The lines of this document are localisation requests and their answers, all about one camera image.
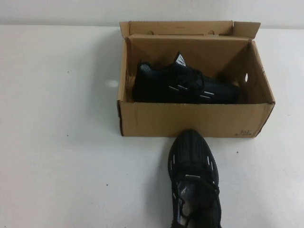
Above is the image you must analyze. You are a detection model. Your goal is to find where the brown cardboard shoe box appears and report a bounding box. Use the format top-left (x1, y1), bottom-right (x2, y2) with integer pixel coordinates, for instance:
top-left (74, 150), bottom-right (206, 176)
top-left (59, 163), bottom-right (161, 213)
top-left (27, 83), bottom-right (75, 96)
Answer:
top-left (117, 20), bottom-right (276, 138)

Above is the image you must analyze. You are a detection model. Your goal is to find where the black knit sneaker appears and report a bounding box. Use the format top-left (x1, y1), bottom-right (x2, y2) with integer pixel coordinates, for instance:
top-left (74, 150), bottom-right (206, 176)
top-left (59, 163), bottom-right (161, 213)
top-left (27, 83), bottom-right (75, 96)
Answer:
top-left (167, 129), bottom-right (226, 228)
top-left (132, 50), bottom-right (241, 104)

